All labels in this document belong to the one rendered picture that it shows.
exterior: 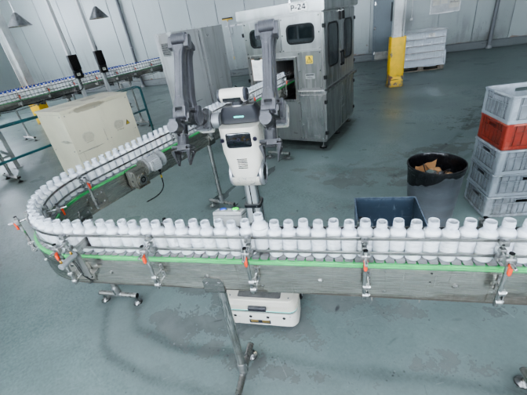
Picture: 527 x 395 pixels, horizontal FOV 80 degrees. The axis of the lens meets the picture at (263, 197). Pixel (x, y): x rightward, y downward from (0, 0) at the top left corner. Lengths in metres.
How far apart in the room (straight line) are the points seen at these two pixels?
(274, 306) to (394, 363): 0.78
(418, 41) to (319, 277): 9.45
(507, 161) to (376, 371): 2.07
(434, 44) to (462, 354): 9.06
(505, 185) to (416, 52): 7.41
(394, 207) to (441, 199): 1.13
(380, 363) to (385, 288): 0.91
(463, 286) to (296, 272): 0.62
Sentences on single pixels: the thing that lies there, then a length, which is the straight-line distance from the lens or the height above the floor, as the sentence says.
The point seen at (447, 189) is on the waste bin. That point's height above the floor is 0.49.
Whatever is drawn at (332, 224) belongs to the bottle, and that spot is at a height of 1.16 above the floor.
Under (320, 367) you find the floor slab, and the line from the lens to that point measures 2.18.
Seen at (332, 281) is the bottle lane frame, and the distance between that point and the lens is 1.35.
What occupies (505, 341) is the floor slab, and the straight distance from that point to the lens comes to 2.53.
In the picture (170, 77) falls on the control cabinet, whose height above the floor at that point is 1.07.
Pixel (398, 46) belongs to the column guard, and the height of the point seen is 0.90.
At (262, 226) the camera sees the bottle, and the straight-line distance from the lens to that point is 1.25.
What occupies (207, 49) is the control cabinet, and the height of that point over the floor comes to 1.44.
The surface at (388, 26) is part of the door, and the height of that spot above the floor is 1.07.
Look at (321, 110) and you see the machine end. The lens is 4.80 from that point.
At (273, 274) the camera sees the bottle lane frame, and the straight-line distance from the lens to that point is 1.36.
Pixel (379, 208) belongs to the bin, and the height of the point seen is 0.88.
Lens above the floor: 1.86
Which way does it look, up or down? 29 degrees down
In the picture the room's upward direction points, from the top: 9 degrees counter-clockwise
